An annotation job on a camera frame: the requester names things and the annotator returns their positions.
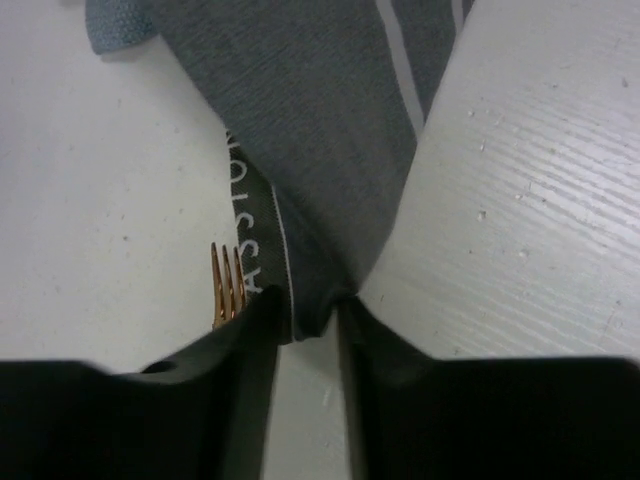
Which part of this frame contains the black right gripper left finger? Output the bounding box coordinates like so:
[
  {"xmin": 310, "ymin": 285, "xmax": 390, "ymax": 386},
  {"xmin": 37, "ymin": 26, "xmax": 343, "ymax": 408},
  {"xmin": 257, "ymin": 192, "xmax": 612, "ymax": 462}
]
[{"xmin": 1, "ymin": 287, "xmax": 283, "ymax": 479}]

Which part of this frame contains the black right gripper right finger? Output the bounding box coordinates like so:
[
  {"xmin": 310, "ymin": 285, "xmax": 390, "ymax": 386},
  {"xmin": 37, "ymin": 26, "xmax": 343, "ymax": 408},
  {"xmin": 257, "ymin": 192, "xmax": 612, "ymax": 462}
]
[{"xmin": 337, "ymin": 298, "xmax": 639, "ymax": 479}]

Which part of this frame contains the copper fork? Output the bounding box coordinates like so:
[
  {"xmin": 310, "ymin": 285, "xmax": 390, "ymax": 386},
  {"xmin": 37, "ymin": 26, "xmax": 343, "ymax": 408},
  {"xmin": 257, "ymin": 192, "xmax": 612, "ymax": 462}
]
[{"xmin": 210, "ymin": 242, "xmax": 247, "ymax": 330}]

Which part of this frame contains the grey cloth placemat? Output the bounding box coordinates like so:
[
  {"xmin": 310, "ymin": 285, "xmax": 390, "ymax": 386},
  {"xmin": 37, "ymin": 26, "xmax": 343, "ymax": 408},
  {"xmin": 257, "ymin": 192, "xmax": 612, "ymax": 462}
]
[{"xmin": 85, "ymin": 1, "xmax": 472, "ymax": 344}]

